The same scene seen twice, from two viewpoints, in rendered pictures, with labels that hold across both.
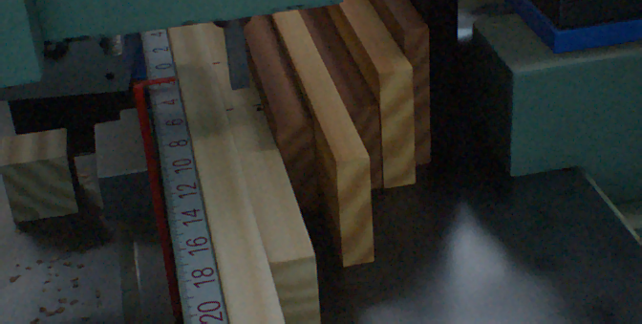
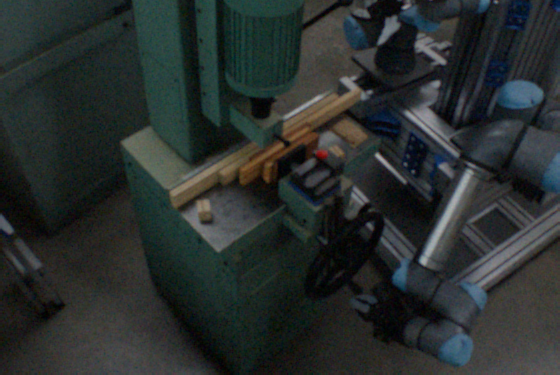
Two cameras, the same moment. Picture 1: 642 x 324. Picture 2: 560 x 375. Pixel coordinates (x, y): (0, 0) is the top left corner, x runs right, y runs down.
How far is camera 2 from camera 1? 1.25 m
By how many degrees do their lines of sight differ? 47
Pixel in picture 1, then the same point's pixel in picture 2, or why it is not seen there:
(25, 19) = (219, 120)
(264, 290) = (208, 173)
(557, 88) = (284, 188)
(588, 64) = (288, 189)
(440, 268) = (246, 194)
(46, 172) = not seen: hidden behind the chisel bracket
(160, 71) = not seen: hidden behind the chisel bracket
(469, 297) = (240, 200)
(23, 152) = not seen: hidden behind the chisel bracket
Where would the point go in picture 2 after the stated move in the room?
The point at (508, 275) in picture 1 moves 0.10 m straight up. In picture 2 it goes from (248, 203) to (248, 177)
